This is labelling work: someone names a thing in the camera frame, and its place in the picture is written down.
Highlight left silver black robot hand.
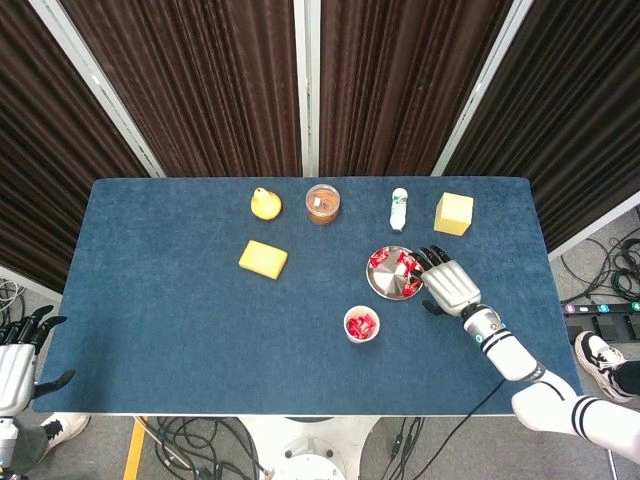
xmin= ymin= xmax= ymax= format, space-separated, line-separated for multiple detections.
xmin=0 ymin=304 xmax=76 ymax=417

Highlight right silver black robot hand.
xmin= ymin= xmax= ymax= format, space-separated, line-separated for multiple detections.
xmin=409 ymin=244 xmax=483 ymax=318

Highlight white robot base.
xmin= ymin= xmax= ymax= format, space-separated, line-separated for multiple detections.
xmin=238 ymin=416 xmax=379 ymax=480

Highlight silver metal plate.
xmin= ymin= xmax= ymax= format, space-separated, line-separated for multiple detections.
xmin=366 ymin=244 xmax=426 ymax=301

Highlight white paper cup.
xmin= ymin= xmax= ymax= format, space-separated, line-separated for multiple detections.
xmin=343 ymin=305 xmax=381 ymax=345

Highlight yellow cube block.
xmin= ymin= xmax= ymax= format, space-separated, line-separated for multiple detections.
xmin=432 ymin=191 xmax=475 ymax=237

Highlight grey trouser leg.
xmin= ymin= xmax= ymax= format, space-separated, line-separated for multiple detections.
xmin=12 ymin=417 xmax=49 ymax=474

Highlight small white bottle green label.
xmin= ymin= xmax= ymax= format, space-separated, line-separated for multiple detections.
xmin=388 ymin=187 xmax=410 ymax=235

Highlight yellow floor tape strip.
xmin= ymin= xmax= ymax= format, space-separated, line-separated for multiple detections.
xmin=122 ymin=417 xmax=150 ymax=480

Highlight black power strip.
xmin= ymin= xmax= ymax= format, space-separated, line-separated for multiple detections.
xmin=559 ymin=299 xmax=640 ymax=317

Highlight clear jar of rubber bands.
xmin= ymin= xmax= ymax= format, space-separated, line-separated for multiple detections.
xmin=305 ymin=183 xmax=343 ymax=226

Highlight black foot pedal box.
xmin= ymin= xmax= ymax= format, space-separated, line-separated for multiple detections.
xmin=567 ymin=313 xmax=640 ymax=345

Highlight blue tablecloth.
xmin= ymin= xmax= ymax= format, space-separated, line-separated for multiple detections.
xmin=32 ymin=175 xmax=586 ymax=417

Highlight white black sneaker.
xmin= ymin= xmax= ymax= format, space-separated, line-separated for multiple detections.
xmin=573 ymin=330 xmax=635 ymax=404

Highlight flat yellow sponge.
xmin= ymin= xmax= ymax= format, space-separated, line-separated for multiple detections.
xmin=238 ymin=239 xmax=290 ymax=279

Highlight black trouser leg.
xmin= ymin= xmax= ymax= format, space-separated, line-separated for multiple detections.
xmin=610 ymin=359 xmax=640 ymax=401

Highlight yellow pear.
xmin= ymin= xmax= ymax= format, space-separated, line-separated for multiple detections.
xmin=249 ymin=186 xmax=284 ymax=220

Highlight brown curtain panel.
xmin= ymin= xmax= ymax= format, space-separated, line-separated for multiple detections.
xmin=59 ymin=0 xmax=304 ymax=179
xmin=0 ymin=0 xmax=151 ymax=296
xmin=442 ymin=0 xmax=640 ymax=254
xmin=318 ymin=0 xmax=516 ymax=177

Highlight grey floor cables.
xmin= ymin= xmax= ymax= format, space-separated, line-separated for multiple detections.
xmin=0 ymin=278 xmax=21 ymax=326

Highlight white screen base rail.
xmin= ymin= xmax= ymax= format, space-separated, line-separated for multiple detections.
xmin=0 ymin=263 xmax=64 ymax=304
xmin=547 ymin=192 xmax=640 ymax=262

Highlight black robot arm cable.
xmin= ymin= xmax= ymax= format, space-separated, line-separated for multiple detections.
xmin=384 ymin=379 xmax=507 ymax=480

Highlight black cable with green light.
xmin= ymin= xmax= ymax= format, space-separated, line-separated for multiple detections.
xmin=384 ymin=417 xmax=426 ymax=480

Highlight black floor cable bundle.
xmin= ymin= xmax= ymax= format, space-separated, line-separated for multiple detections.
xmin=559 ymin=234 xmax=640 ymax=306
xmin=144 ymin=417 xmax=271 ymax=480

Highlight white screen frame post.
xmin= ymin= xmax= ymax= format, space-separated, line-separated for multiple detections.
xmin=430 ymin=0 xmax=532 ymax=177
xmin=292 ymin=0 xmax=322 ymax=179
xmin=27 ymin=0 xmax=167 ymax=179

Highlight white table frame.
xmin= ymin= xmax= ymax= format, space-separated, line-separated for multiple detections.
xmin=52 ymin=410 xmax=516 ymax=420

